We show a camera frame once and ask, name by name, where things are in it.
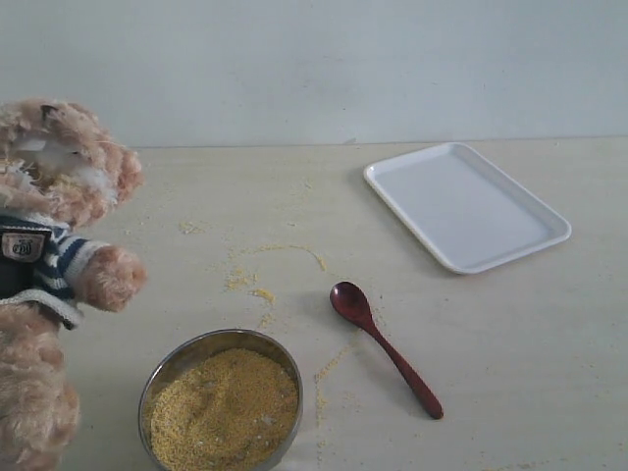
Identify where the dark red wooden spoon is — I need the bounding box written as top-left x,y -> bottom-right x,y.
329,281 -> 444,420

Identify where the beige teddy bear striped sweater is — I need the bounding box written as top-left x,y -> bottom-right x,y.
1,98 -> 147,470

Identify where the white rectangular plastic tray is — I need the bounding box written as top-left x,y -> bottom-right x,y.
363,142 -> 572,275

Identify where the round steel bowl of millet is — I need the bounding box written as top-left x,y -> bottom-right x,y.
137,329 -> 304,470

